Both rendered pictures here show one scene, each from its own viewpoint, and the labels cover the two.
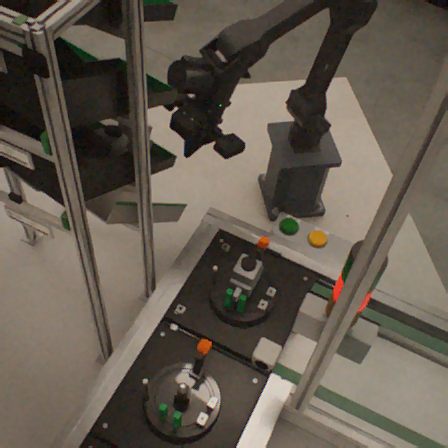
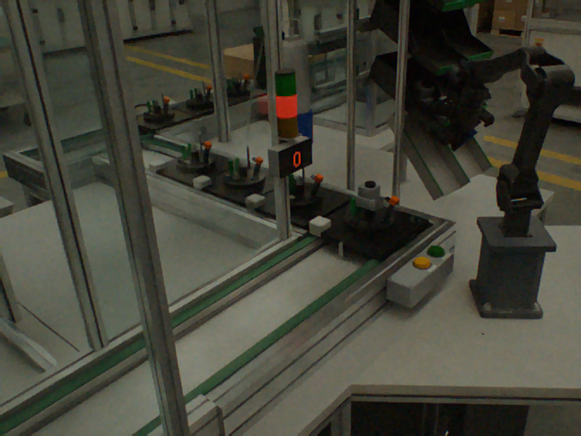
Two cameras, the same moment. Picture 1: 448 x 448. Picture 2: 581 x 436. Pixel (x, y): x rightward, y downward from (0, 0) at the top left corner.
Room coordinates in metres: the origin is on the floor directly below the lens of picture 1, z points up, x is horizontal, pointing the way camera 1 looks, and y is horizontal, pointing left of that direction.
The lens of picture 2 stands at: (0.93, -1.43, 1.72)
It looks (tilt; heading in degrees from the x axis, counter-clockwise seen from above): 27 degrees down; 112
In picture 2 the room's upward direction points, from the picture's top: 3 degrees counter-clockwise
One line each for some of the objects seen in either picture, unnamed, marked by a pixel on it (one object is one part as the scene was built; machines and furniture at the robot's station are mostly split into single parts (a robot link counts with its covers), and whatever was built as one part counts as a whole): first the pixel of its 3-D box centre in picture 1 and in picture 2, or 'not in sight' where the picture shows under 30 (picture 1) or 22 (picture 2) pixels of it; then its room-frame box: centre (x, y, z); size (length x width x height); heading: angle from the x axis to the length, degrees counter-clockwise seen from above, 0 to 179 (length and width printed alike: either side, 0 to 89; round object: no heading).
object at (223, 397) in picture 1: (182, 394); (299, 187); (0.37, 0.04, 1.01); 0.24 x 0.24 x 0.13; 69
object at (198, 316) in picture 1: (242, 297); (369, 227); (0.61, -0.05, 0.96); 0.24 x 0.24 x 0.02; 69
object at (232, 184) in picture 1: (271, 202); (498, 294); (0.97, -0.10, 0.84); 0.90 x 0.70 x 0.03; 17
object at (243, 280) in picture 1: (245, 275); (367, 193); (0.60, -0.04, 1.06); 0.08 x 0.04 x 0.07; 159
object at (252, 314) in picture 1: (243, 292); (369, 220); (0.61, -0.05, 0.98); 0.14 x 0.14 x 0.02
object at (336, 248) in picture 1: (314, 247); (421, 274); (0.78, -0.20, 0.93); 0.21 x 0.07 x 0.06; 69
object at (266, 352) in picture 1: (266, 355); (319, 227); (0.48, -0.10, 0.97); 0.05 x 0.05 x 0.04; 69
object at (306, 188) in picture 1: (297, 170); (509, 266); (0.98, -0.15, 0.96); 0.15 x 0.15 x 0.20; 17
